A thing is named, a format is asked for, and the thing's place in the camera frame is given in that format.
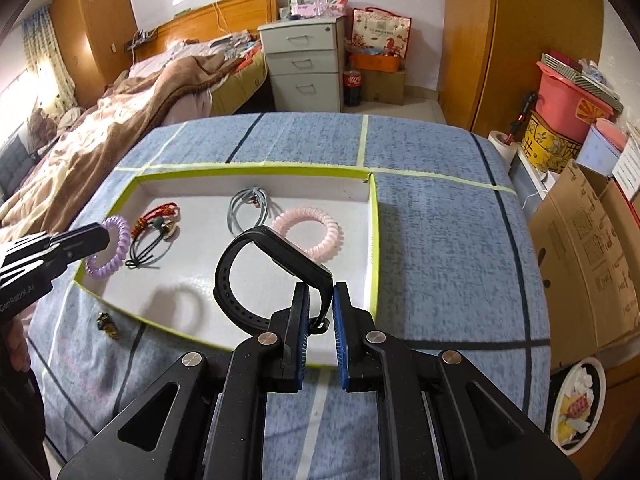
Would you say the small cardboard box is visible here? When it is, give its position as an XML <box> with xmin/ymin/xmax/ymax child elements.
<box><xmin>361</xmin><ymin>70</ymin><xmax>407</xmax><ymax>103</ymax></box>

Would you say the person's left hand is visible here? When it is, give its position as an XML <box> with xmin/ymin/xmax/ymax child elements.
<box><xmin>0</xmin><ymin>317</ymin><xmax>31</xmax><ymax>386</ymax></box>

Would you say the red gift bag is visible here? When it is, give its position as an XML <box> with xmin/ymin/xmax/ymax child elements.
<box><xmin>350</xmin><ymin>7</ymin><xmax>413</xmax><ymax>61</ymax></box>

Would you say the grey drawer nightstand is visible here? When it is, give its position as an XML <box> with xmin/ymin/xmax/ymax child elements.
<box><xmin>257</xmin><ymin>14</ymin><xmax>348</xmax><ymax>113</ymax></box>

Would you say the purple spiral hair tie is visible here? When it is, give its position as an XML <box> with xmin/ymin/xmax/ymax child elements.
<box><xmin>85</xmin><ymin>215</ymin><xmax>132</xmax><ymax>277</ymax></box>

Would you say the pink spiral hair tie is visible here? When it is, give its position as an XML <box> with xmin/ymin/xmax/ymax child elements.
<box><xmin>271</xmin><ymin>207</ymin><xmax>346</xmax><ymax>263</ymax></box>

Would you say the cola bottle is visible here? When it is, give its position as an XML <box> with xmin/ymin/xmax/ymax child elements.
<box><xmin>342</xmin><ymin>57</ymin><xmax>363</xmax><ymax>107</ymax></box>

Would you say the pink box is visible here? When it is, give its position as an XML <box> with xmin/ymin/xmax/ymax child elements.
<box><xmin>292</xmin><ymin>0</ymin><xmax>348</xmax><ymax>18</ymax></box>

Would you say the red knotted bracelet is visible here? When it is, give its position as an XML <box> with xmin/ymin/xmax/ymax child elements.
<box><xmin>132</xmin><ymin>202</ymin><xmax>180</xmax><ymax>236</ymax></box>

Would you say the large wooden wardrobe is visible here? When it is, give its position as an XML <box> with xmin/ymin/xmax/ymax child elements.
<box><xmin>442</xmin><ymin>0</ymin><xmax>606</xmax><ymax>136</ymax></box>

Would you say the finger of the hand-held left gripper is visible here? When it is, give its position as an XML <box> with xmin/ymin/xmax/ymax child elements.
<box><xmin>45</xmin><ymin>223</ymin><xmax>111</xmax><ymax>276</ymax></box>

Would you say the large flat cardboard box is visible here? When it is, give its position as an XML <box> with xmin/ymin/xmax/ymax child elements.
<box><xmin>527</xmin><ymin>160</ymin><xmax>621</xmax><ymax>371</ymax></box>

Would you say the white tub with pink lid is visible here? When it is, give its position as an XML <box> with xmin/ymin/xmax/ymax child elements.
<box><xmin>582</xmin><ymin>117</ymin><xmax>628</xmax><ymax>176</ymax></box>

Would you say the patterned curtain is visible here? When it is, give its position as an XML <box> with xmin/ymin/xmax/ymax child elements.
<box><xmin>20</xmin><ymin>7</ymin><xmax>78</xmax><ymax>121</ymax></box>

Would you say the black hair tie with charm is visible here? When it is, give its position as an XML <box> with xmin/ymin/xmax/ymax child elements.
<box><xmin>125</xmin><ymin>220</ymin><xmax>177</xmax><ymax>268</ymax></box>

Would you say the brown blanket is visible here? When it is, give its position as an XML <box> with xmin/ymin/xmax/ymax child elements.
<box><xmin>0</xmin><ymin>52</ymin><xmax>236</xmax><ymax>241</ymax></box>

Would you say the black smart band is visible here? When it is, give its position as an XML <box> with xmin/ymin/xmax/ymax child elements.
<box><xmin>214</xmin><ymin>226</ymin><xmax>335</xmax><ymax>333</ymax></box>

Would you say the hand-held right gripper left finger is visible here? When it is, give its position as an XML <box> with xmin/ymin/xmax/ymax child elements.
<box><xmin>57</xmin><ymin>281</ymin><xmax>308</xmax><ymax>480</ymax></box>

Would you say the grey cord hair tie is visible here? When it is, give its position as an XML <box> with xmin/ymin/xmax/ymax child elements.
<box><xmin>228</xmin><ymin>187</ymin><xmax>275</xmax><ymax>236</ymax></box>

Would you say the pink plastic bucket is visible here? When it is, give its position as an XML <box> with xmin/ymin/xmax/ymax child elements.
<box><xmin>535</xmin><ymin>61</ymin><xmax>623</xmax><ymax>143</ymax></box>

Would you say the pink bedsheet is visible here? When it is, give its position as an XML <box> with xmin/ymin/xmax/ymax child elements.
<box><xmin>165</xmin><ymin>87</ymin><xmax>213</xmax><ymax>126</ymax></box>

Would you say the round bin with trash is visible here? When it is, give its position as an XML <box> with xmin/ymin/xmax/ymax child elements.
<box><xmin>550</xmin><ymin>356</ymin><xmax>607</xmax><ymax>456</ymax></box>

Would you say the white tissue roll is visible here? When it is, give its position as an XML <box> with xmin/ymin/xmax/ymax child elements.
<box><xmin>487</xmin><ymin>130</ymin><xmax>523</xmax><ymax>166</ymax></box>

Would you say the white carton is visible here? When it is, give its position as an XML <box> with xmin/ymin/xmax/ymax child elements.
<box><xmin>612</xmin><ymin>135</ymin><xmax>640</xmax><ymax>196</ymax></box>

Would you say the brown teddy bear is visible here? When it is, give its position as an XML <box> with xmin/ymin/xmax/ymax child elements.
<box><xmin>25</xmin><ymin>107</ymin><xmax>58</xmax><ymax>143</ymax></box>

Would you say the wooden headboard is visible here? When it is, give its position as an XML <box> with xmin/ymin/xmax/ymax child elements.
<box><xmin>135</xmin><ymin>0</ymin><xmax>278</xmax><ymax>63</ymax></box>

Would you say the orange box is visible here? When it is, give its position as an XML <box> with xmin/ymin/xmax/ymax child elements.
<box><xmin>350</xmin><ymin>52</ymin><xmax>405</xmax><ymax>73</ymax></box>

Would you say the yellow patterned tin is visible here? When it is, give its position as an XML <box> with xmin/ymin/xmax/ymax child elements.
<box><xmin>520</xmin><ymin>110</ymin><xmax>583</xmax><ymax>171</ymax></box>

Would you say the striped flat box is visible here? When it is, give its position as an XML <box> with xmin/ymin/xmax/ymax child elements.
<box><xmin>542</xmin><ymin>51</ymin><xmax>623</xmax><ymax>111</ymax></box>

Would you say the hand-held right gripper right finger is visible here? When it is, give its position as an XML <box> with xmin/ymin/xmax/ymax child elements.
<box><xmin>332</xmin><ymin>281</ymin><xmax>583</xmax><ymax>480</ymax></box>

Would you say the black quilted cushion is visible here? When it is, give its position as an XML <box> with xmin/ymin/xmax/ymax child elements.
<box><xmin>0</xmin><ymin>135</ymin><xmax>31</xmax><ymax>196</ymax></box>

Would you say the narrow wooden wardrobe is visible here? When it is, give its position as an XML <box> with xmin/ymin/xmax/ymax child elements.
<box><xmin>47</xmin><ymin>0</ymin><xmax>138</xmax><ymax>111</ymax></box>

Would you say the green cardboard box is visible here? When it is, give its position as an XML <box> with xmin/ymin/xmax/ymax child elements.
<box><xmin>72</xmin><ymin>162</ymin><xmax>381</xmax><ymax>368</ymax></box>

